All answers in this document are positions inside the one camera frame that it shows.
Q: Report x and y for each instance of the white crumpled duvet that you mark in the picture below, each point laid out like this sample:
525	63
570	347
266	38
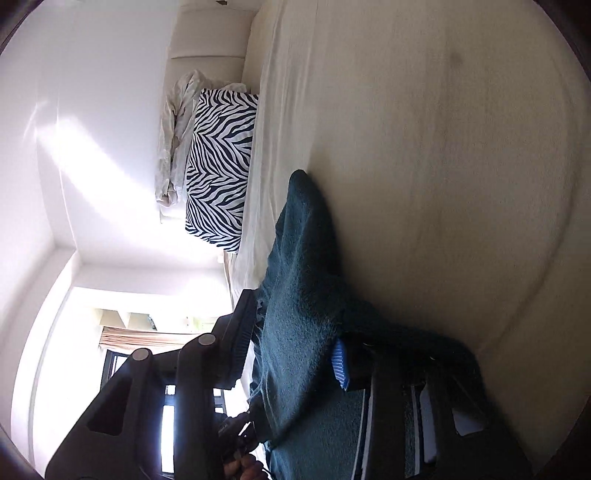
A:
173	138

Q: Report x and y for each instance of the beige curtain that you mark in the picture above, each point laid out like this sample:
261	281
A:
152	338

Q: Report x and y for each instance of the zebra striped pillow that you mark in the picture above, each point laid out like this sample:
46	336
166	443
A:
217	175

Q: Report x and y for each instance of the black framed window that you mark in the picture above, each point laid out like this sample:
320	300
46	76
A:
168	415

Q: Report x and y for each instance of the bed with beige sheet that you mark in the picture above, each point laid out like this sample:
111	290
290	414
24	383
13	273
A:
415	138

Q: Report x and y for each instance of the dark teal fleece sweater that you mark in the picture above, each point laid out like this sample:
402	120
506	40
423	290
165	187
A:
300	300

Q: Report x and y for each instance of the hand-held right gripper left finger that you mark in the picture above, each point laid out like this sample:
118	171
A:
241	346

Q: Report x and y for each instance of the beige padded headboard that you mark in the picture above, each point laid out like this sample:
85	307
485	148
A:
203	37

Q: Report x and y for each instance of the white wall shelf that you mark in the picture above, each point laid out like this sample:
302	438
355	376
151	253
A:
138	318

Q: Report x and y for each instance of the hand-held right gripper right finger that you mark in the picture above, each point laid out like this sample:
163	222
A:
340	367

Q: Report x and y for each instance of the person's left hand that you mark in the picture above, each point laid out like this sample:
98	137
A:
247	470

